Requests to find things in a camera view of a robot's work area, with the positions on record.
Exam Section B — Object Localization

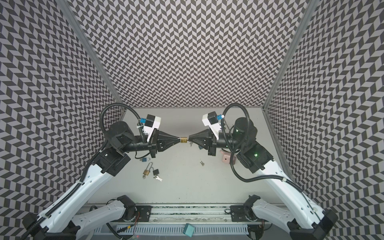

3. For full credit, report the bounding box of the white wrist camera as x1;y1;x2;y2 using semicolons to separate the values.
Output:
140;115;161;142
202;111;225;140

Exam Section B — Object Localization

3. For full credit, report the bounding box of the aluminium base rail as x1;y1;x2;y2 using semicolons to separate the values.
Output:
137;203;267;225

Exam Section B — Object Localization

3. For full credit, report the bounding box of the teal square block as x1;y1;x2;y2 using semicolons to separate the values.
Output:
183;224;196;238

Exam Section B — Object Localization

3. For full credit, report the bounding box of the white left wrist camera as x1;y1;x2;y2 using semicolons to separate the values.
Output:
140;115;161;142

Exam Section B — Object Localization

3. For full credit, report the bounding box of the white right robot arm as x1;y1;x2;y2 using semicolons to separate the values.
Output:
188;103;338;240

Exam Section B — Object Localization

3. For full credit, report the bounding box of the pink pencil sharpener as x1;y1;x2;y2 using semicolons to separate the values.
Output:
220;150;237;164

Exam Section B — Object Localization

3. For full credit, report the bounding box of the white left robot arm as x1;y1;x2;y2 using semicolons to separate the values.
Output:
21;103;187;240

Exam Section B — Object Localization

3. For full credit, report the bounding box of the black padlock with keys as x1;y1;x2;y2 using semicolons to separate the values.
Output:
153;169;163;182

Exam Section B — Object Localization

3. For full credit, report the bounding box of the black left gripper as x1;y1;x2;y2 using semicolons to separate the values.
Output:
119;129;181;160

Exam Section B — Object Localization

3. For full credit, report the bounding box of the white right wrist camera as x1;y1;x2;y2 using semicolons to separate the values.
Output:
202;111;225;140

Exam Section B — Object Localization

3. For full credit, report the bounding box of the aluminium left corner post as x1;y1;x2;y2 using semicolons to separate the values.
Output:
55;0;123;103

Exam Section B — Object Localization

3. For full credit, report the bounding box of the aluminium corner post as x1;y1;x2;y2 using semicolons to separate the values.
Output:
262;0;320;112
55;0;123;103

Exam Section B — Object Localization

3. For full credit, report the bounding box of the aluminium right corner post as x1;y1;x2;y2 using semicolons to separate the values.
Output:
262;0;320;112

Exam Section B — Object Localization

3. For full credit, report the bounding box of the long shackle brass padlock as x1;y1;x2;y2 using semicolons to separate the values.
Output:
143;163;154;179

